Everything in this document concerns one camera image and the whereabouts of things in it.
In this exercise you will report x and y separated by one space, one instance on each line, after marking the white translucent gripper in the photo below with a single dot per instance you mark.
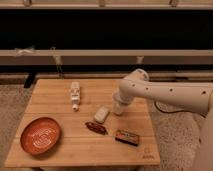
116 98

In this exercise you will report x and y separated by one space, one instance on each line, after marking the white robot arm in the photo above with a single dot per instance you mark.
194 97

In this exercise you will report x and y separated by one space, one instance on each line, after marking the brown rectangular box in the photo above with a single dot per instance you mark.
127 137

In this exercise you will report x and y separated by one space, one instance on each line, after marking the white squeeze bottle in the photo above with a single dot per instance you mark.
75 95

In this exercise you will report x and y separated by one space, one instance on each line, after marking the wooden table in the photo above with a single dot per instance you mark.
78 146

